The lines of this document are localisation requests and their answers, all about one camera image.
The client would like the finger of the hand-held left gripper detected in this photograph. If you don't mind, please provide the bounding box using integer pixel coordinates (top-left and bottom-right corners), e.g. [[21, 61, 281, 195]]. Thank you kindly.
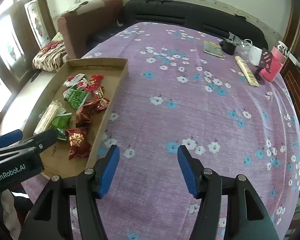
[[20, 129, 58, 153], [0, 129, 23, 150]]

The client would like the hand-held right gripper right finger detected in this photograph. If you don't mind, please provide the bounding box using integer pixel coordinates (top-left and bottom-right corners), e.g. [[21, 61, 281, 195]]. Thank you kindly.
[[177, 145, 283, 240]]

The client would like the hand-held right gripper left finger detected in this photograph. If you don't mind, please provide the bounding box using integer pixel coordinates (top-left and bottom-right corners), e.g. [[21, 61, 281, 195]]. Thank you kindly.
[[22, 145, 120, 240]]

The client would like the green snack packet white edge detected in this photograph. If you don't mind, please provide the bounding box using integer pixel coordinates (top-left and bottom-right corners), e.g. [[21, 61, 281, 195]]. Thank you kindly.
[[51, 113, 73, 131]]

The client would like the dark red snack packet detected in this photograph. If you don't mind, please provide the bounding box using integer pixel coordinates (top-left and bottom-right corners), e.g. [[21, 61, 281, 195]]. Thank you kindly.
[[75, 100, 101, 128]]

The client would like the cardboard box tray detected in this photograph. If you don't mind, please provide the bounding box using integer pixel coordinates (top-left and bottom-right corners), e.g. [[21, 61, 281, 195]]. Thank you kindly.
[[22, 58, 129, 180]]

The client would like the person's left forearm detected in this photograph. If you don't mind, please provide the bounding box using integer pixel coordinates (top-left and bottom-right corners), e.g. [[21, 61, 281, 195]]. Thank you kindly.
[[0, 189, 34, 230]]

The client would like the small green white packet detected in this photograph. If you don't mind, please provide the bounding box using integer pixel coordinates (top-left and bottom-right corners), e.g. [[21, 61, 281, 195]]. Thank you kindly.
[[55, 127, 68, 141]]

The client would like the beige wafer packet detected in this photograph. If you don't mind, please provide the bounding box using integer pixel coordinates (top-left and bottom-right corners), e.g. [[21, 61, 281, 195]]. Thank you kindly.
[[33, 100, 66, 136]]

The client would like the red packet with gold character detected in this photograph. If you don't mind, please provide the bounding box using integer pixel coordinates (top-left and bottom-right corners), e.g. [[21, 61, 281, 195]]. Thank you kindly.
[[65, 127, 92, 161]]

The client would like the green pea snack packet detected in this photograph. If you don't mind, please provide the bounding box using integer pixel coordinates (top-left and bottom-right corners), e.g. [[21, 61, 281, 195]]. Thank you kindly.
[[63, 87, 89, 111]]

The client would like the white red green snack packet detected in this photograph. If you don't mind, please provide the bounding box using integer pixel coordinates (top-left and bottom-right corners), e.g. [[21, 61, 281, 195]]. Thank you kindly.
[[65, 73, 88, 91]]

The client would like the purple floral bedsheet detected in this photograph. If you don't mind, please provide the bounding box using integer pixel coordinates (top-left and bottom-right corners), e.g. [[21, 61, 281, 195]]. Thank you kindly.
[[21, 21, 300, 240]]

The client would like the patterned blanket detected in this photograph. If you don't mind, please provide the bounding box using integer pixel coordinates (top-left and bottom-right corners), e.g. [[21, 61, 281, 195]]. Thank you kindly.
[[32, 32, 68, 72]]

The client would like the wooden glass door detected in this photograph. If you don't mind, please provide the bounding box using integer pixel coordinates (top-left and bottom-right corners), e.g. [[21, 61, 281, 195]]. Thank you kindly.
[[0, 0, 54, 112]]

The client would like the long beige biscuit packet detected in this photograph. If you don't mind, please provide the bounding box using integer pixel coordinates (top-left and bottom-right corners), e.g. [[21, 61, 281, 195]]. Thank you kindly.
[[234, 55, 260, 87]]

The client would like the yellow green booklet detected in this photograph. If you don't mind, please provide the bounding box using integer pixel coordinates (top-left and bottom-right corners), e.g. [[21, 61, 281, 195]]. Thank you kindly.
[[203, 40, 226, 59]]

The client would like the brown armchair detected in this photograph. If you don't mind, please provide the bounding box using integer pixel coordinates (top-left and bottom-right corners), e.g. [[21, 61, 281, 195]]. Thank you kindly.
[[57, 0, 123, 59]]

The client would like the black pouch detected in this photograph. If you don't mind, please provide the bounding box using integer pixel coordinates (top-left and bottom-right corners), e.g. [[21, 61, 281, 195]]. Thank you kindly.
[[219, 39, 237, 56]]

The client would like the wooden cabinet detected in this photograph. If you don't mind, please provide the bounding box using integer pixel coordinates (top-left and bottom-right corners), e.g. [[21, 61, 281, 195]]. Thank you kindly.
[[280, 2, 300, 137]]

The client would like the pink box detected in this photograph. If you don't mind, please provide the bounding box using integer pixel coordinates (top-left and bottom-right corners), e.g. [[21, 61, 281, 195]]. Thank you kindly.
[[259, 45, 288, 82]]

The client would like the clear plastic bag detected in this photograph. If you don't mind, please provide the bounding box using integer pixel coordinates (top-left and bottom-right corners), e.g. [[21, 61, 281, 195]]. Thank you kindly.
[[228, 32, 242, 44]]

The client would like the black leather sofa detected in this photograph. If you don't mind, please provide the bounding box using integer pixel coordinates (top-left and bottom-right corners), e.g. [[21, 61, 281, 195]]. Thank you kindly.
[[86, 0, 268, 46]]

